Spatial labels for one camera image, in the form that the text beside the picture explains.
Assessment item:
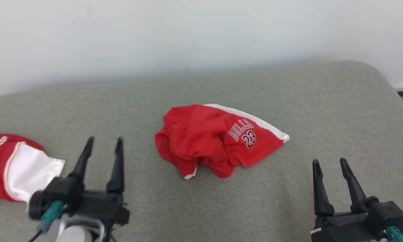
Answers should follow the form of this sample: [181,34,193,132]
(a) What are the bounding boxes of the left cable with teal plug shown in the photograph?
[27,201,66,242]

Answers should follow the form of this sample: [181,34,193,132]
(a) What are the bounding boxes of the red and white jersey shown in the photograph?
[0,130,65,203]

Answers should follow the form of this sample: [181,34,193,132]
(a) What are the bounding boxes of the red Bulls 23 shorts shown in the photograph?
[154,104,290,180]

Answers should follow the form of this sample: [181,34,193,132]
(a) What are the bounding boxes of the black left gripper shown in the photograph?
[28,136,130,232]

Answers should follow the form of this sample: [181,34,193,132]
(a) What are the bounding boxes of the right cable with teal plug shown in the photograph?
[386,226,403,242]

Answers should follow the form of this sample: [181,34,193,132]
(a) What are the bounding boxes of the cable with teal plug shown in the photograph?
[386,226,403,242]
[27,201,66,242]

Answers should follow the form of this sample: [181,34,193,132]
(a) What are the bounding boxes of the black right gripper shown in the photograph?
[310,158,403,242]

